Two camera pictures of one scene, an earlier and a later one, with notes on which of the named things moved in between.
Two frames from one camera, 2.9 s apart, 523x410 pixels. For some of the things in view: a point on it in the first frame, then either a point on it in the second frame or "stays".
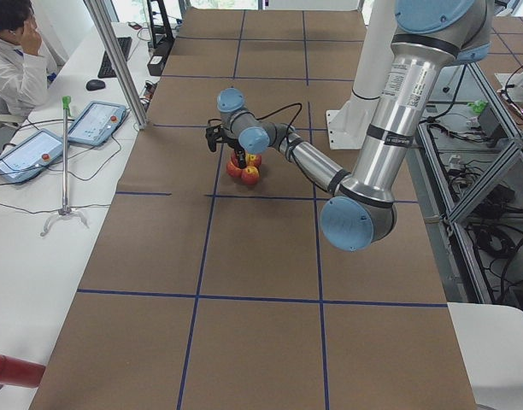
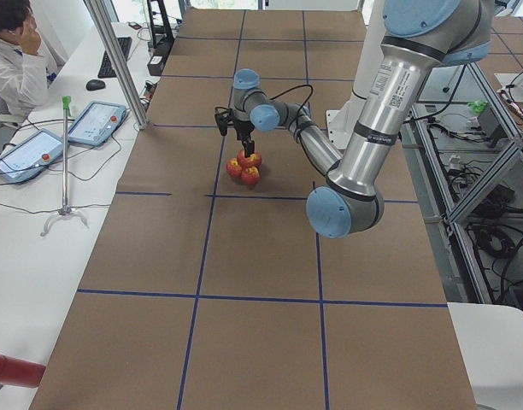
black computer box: [155, 64] stays
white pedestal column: [351, 126] stays
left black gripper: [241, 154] -> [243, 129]
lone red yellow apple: [235, 159] -> [252, 161]
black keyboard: [106, 70] stays
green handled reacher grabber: [65, 211] stays
